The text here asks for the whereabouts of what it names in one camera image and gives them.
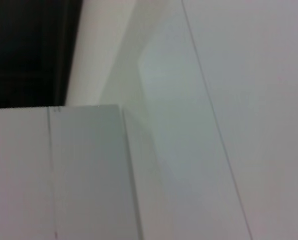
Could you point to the dark overhead panel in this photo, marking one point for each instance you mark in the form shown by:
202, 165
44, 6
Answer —
21, 50

